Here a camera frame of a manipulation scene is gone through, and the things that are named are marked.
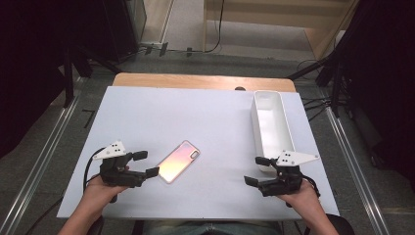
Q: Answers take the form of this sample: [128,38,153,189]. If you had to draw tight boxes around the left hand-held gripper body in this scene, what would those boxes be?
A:
[92,140,148,189]

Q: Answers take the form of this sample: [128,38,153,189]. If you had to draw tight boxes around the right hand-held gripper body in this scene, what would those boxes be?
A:
[257,150,321,198]

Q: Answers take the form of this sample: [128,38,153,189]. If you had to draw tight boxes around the iridescent phone case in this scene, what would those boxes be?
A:
[157,139,202,185]

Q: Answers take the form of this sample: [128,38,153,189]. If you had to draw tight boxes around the white plastic bin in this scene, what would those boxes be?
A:
[250,90,297,173]

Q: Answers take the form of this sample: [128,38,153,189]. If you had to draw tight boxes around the person's right hand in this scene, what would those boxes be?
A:
[276,177,323,214]

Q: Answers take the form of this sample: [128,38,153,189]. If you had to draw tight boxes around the person's left hand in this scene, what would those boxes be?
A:
[84,165,130,213]

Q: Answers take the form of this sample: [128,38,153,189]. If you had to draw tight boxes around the white board sheet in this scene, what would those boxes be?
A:
[57,85,341,220]

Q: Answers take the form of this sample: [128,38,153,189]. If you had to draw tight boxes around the black stool seat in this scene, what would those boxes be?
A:
[324,212,356,235]

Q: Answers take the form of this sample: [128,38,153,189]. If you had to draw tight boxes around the black stand legs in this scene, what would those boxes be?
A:
[62,45,122,110]
[287,53,347,119]

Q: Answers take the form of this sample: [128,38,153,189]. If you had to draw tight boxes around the dark cabinet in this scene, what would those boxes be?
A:
[72,0,148,64]

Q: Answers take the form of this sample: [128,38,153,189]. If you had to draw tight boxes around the black curtain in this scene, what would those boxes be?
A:
[0,0,71,160]
[339,0,415,185]

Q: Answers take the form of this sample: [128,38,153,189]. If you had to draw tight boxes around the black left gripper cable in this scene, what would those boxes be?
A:
[82,147,106,194]

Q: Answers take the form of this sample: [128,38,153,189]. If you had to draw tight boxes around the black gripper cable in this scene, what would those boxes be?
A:
[301,174,322,199]
[82,147,106,194]

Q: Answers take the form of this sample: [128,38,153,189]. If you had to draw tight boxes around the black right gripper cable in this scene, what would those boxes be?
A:
[301,174,322,199]

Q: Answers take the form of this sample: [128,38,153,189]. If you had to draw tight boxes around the metal floor rail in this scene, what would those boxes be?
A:
[325,106,393,235]
[0,94,81,235]

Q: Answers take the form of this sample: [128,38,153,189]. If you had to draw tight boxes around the bundle of black floor cables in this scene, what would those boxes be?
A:
[296,58,335,122]

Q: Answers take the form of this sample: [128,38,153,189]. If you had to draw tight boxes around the light wooden frame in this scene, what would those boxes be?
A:
[203,0,360,62]

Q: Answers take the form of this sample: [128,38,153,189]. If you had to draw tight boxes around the thin black hanging cable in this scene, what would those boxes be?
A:
[192,0,227,54]

